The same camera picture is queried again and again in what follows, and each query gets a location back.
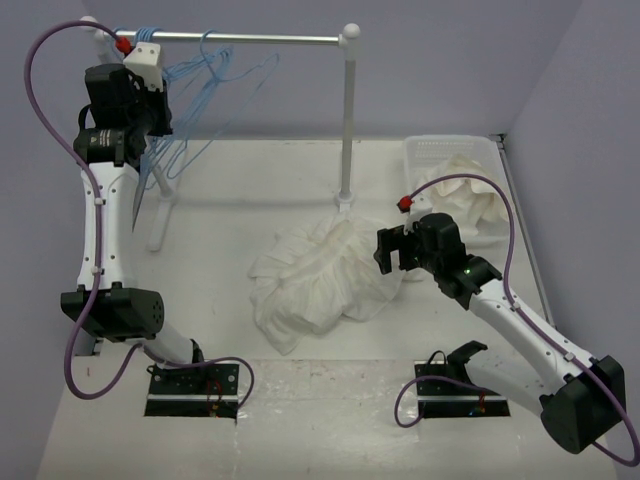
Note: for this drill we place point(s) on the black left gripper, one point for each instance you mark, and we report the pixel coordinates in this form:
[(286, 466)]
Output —
[(163, 125)]

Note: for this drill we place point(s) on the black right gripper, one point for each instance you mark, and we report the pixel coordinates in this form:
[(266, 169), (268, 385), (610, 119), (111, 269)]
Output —
[(390, 239)]

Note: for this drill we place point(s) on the bundle of blue hangers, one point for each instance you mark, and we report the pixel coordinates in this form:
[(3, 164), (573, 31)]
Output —
[(201, 75)]

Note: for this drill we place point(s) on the white skirt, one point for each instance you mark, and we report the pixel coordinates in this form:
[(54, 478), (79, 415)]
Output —
[(316, 274)]

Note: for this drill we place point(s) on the blue wire hanger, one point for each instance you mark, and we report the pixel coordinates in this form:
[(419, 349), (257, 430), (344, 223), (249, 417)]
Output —
[(260, 71)]

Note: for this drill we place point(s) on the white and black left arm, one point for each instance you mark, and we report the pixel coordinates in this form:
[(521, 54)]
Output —
[(108, 302)]

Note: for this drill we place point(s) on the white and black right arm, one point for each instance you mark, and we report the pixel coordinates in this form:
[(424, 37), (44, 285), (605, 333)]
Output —
[(577, 396)]

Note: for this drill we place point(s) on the white clothes rack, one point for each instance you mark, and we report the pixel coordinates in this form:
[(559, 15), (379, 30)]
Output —
[(347, 41)]

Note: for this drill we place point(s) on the white cloth in basket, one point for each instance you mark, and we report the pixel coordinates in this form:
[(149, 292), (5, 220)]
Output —
[(467, 200)]

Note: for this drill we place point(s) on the white plastic basket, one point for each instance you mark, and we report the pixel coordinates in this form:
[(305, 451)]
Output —
[(429, 150)]

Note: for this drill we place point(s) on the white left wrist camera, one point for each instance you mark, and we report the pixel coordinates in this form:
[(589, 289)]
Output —
[(146, 61)]

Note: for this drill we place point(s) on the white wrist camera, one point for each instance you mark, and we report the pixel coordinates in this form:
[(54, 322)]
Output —
[(414, 209), (146, 61)]

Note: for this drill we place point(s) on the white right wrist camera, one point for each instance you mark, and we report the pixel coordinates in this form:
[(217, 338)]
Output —
[(414, 209)]

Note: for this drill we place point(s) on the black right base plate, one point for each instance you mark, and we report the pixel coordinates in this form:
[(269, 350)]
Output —
[(442, 400)]

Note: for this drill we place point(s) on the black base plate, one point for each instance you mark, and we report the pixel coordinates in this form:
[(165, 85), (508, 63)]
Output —
[(442, 400), (205, 392)]

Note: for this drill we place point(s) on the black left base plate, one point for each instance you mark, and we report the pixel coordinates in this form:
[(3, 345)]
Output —
[(205, 392)]

